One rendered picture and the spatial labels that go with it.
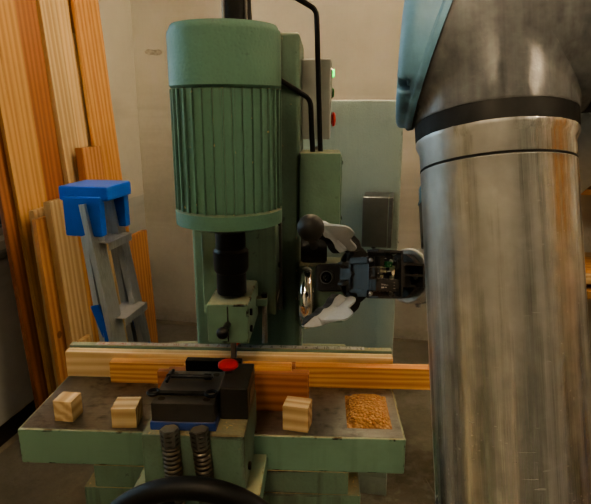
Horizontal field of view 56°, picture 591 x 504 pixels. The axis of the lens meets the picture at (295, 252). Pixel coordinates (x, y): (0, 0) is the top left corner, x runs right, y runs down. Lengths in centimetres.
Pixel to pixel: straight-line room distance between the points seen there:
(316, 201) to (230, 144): 31
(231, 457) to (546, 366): 50
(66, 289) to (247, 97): 166
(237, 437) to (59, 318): 171
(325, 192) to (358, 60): 220
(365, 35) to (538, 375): 294
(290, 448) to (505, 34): 67
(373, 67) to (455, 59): 283
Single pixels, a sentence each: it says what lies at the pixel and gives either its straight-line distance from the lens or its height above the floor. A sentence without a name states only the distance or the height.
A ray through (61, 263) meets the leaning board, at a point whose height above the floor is 80.
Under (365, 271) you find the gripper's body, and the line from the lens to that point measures 81.
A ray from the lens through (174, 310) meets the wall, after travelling 375.
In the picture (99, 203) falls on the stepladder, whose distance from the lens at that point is 173.
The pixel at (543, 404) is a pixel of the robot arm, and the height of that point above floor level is 120.
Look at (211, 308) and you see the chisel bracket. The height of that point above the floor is 106.
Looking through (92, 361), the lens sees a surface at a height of 93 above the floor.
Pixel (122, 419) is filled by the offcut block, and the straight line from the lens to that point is 93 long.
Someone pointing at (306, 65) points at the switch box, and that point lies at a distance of 117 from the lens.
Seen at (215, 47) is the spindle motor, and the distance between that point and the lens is 83.
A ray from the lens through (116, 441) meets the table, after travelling 94.
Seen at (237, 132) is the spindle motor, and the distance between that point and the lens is 83.
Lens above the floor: 138
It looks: 15 degrees down
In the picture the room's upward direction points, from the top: straight up
